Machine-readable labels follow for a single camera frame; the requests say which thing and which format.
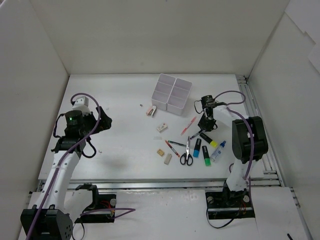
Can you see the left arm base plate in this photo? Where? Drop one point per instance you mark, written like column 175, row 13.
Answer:
column 105, row 201

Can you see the orange red pen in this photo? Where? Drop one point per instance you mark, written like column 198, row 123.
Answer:
column 170, row 146

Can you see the tan small eraser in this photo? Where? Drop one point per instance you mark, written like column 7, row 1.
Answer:
column 160, row 152

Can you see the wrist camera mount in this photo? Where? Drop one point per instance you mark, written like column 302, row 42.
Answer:
column 227, row 116
column 82, row 104

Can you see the black handled scissors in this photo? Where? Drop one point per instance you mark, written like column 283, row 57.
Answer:
column 186, row 158

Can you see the aluminium rail frame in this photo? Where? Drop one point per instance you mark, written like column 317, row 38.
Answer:
column 154, row 128

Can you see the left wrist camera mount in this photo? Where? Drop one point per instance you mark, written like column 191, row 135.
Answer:
column 82, row 104

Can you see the beige long eraser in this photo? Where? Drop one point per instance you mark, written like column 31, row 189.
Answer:
column 167, row 159

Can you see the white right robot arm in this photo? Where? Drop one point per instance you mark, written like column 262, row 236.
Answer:
column 248, row 140

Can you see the blue highlighter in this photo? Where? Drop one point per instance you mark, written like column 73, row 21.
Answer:
column 197, row 148

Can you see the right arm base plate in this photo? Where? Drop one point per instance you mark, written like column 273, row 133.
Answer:
column 221, row 208

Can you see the green highlighter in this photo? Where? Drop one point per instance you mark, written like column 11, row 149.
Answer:
column 206, row 156

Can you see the clear plastic pen cap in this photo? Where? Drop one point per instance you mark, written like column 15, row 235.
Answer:
column 158, row 138

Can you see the pink white stapler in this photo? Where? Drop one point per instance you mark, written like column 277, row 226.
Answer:
column 151, row 111

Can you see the pink pen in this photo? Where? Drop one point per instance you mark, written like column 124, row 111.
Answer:
column 188, row 125

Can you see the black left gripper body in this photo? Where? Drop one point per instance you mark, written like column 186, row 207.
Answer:
column 99, row 120

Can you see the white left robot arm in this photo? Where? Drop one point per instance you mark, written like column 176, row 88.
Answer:
column 52, row 217

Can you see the white divided organizer left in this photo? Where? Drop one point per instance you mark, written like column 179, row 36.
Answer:
column 162, row 91

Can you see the green pen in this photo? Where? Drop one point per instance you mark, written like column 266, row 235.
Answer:
column 176, row 143

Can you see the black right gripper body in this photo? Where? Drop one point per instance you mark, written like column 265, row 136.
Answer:
column 207, row 122

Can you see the white divided organizer right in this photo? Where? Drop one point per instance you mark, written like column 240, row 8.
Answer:
column 178, row 97

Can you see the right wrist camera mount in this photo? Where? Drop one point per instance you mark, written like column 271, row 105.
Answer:
column 227, row 116

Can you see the white divided organizer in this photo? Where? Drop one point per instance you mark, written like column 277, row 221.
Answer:
column 178, row 97
column 162, row 91

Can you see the yellow highlighter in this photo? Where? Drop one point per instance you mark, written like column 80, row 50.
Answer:
column 210, row 141

